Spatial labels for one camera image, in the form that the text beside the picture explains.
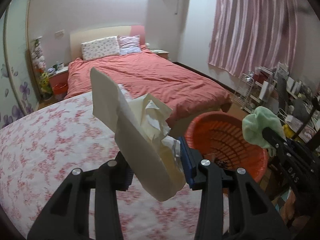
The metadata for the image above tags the floral white pillow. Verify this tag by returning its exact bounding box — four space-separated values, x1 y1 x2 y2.
81 36 120 61

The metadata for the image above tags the right bedside table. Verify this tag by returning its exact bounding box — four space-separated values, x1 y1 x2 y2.
150 49 169 60

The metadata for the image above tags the wall power socket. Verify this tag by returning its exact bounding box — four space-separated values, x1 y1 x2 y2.
54 30 65 38

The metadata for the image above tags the white storage cart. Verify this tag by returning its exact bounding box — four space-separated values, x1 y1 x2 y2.
249 67 277 111

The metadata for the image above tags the beige pink headboard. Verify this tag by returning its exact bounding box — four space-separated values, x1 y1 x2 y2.
69 24 147 61

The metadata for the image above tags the striped purple pillow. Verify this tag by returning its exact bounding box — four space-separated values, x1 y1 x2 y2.
118 35 141 55

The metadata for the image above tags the hanging plush toy column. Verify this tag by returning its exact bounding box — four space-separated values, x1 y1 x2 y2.
30 36 53 100

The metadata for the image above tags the bed with coral duvet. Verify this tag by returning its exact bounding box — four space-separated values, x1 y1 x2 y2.
66 47 232 127

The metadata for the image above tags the cream tissue paper package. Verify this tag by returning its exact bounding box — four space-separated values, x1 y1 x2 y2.
90 68 185 202

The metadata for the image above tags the white wire rack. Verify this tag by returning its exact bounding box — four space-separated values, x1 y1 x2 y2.
233 72 254 113

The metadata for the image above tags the cluttered desk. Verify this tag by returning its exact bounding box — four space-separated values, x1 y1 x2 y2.
265 62 319 142

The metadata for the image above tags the pink satin curtain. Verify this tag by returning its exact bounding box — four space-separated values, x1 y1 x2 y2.
208 0 299 77

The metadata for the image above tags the wardrobe with purple flowers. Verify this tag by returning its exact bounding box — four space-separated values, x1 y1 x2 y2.
0 0 40 128

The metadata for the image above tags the light green cloth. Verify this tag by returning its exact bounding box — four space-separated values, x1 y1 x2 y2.
242 106 286 158

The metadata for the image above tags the red left nightstand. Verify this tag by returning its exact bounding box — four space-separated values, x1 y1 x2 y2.
49 66 69 100

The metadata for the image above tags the orange plastic laundry basket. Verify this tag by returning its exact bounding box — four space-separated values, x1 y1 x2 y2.
184 112 268 183

